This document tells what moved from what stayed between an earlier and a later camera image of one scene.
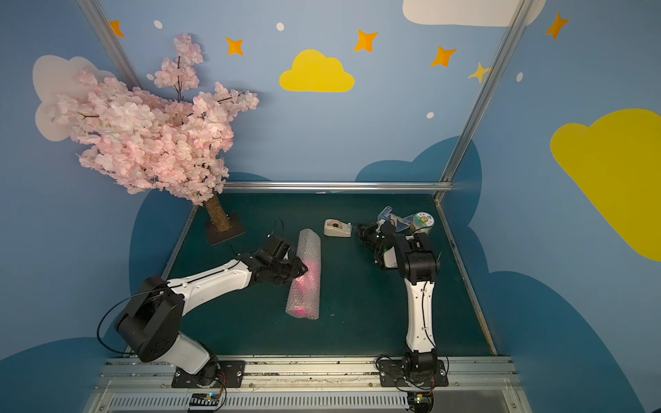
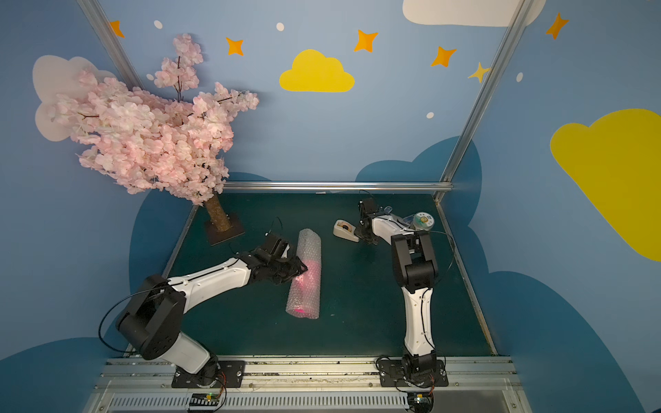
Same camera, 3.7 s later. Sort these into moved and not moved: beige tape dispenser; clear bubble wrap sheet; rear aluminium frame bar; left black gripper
Moved: beige tape dispenser
Not moved: left black gripper; rear aluminium frame bar; clear bubble wrap sheet
